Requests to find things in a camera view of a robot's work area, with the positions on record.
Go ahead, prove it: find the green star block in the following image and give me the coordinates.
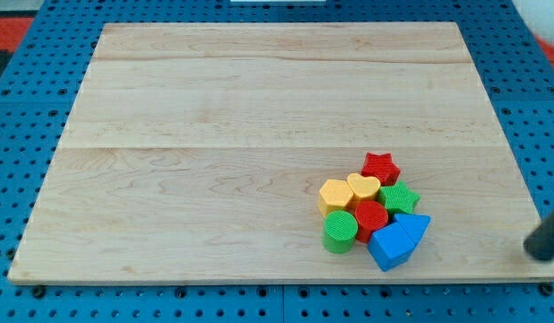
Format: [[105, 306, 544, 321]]
[[377, 181, 420, 214]]

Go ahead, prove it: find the blue cube block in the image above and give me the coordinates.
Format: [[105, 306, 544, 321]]
[[368, 223, 416, 272]]

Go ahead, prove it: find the red star block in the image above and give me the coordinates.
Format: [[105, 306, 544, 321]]
[[360, 153, 401, 186]]

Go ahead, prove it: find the yellow hexagon block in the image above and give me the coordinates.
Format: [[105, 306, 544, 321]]
[[317, 179, 354, 218]]

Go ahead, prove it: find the red cylinder block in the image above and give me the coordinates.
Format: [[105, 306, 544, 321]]
[[354, 200, 389, 243]]

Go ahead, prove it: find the green cylinder block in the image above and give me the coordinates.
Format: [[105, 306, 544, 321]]
[[322, 210, 359, 254]]

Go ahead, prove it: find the light wooden board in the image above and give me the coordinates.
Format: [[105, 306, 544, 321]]
[[8, 22, 554, 286]]

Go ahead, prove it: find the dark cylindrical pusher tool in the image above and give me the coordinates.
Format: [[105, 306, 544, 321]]
[[524, 210, 554, 262]]

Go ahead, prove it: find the yellow heart block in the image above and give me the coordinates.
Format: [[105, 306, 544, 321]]
[[346, 173, 381, 208]]

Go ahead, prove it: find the blue triangle block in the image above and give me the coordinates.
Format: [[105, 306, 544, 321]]
[[393, 214, 431, 245]]

